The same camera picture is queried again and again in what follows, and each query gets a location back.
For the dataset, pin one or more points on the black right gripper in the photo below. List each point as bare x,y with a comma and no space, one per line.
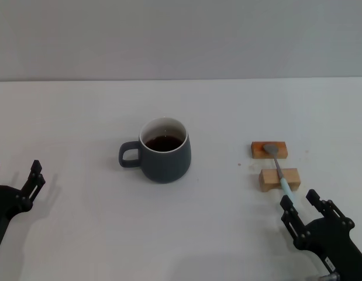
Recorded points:
332,243

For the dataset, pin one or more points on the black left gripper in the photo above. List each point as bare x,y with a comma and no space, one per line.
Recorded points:
5,205

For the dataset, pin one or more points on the dark grey ceramic coffee cup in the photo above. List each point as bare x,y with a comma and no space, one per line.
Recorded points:
166,167

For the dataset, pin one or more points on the light wooden notched block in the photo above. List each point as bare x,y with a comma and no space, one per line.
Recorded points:
268,178

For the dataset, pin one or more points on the orange-brown wooden block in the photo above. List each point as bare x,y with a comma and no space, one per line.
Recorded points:
258,150

